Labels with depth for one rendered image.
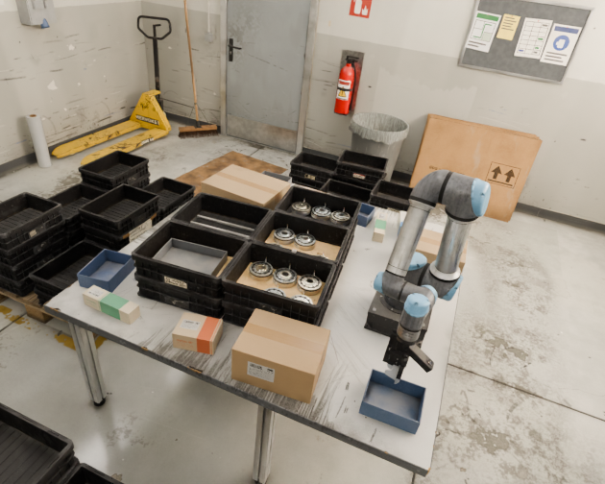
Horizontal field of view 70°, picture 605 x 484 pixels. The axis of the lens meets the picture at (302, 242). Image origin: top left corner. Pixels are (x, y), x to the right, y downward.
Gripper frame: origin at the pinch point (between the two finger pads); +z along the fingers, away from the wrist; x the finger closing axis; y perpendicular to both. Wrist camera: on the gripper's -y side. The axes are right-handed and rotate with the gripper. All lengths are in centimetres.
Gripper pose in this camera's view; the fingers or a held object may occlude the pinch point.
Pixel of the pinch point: (398, 380)
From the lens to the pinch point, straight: 168.4
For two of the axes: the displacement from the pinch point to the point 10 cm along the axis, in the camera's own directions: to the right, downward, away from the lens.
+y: -9.1, -3.1, 2.9
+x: -3.9, 3.6, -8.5
